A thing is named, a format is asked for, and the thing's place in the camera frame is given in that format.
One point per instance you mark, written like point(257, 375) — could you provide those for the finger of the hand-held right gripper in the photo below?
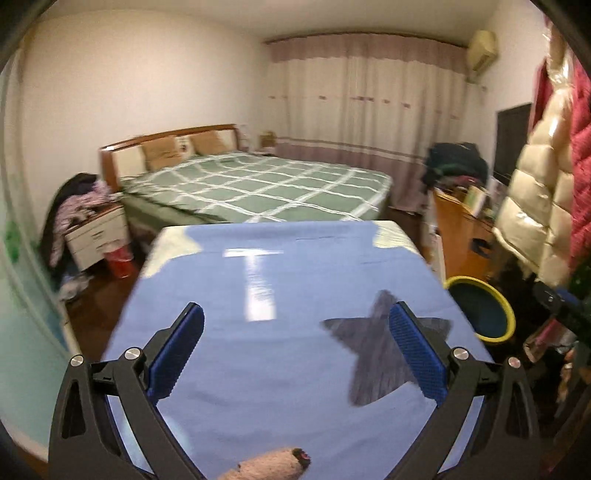
point(549, 300)

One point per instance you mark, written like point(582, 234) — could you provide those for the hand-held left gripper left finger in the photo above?
point(176, 351)

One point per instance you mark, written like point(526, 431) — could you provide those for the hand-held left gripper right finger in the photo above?
point(416, 351)

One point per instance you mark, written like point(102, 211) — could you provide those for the yellow-rimmed dark bin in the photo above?
point(480, 314)

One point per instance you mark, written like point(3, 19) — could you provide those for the person's left forearm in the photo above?
point(268, 466)

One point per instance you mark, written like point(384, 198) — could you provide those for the cream down jacket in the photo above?
point(531, 194)

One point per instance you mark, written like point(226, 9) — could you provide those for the orange wooden cabinet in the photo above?
point(457, 240)

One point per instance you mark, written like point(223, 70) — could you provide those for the white nightstand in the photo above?
point(99, 235)

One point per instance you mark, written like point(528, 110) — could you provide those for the red quilted jacket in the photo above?
point(581, 161)

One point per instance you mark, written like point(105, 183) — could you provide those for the wardrobe sliding door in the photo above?
point(23, 323)

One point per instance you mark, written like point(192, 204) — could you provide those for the black television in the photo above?
point(510, 143)

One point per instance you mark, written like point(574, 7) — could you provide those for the dark clothes pile on cabinet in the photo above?
point(455, 161)

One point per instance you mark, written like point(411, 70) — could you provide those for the clothes pile on nightstand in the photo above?
point(74, 203)

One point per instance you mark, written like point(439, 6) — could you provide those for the bed with green checked bedding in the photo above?
point(277, 184)

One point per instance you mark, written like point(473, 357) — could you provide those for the brown pillow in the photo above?
point(210, 142)
point(160, 153)

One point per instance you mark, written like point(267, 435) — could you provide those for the wooden headboard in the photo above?
point(124, 152)

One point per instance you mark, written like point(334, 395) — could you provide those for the small brown box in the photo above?
point(268, 139)

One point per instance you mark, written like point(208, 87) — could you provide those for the pink white curtain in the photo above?
point(369, 115)

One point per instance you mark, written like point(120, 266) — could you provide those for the wall air conditioner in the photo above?
point(481, 55)

